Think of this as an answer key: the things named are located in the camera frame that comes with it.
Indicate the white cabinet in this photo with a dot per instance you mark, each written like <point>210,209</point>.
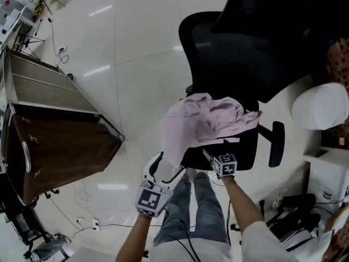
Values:
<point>328,173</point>

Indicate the person's white coat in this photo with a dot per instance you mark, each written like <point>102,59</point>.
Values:
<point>218,251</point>

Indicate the brown laundry cart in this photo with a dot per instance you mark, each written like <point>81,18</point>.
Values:
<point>54,135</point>

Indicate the black mesh office chair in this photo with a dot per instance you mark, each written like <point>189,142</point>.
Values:
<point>200,45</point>

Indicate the black tripod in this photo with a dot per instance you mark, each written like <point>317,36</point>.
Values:
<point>27,41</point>

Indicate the person's left forearm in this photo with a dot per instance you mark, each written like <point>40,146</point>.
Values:
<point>135,239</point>

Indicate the person's leg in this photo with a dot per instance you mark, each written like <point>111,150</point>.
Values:
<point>208,206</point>
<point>174,211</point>

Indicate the pink clothing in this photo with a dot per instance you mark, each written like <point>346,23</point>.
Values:
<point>201,121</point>

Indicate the white desk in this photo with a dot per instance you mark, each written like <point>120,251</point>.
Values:
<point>12,15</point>

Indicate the person's left leg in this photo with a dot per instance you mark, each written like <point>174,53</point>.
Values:
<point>174,211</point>

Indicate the person's right forearm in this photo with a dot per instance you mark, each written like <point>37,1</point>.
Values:
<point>241,203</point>

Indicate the white power strip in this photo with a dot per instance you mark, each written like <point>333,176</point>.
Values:
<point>62,48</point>
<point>79,221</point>
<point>95,223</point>

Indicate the black bag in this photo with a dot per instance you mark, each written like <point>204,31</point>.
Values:
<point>297,214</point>

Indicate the black office chair with armrests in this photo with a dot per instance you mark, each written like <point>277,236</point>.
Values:
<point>245,64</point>

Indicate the person's right leg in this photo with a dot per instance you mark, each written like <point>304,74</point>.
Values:
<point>208,206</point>

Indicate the black equipment stand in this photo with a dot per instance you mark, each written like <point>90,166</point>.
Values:
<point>23,225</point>

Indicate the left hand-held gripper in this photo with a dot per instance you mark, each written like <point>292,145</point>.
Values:
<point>148,199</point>

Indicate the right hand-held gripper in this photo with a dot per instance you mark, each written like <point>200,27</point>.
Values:
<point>225,166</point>

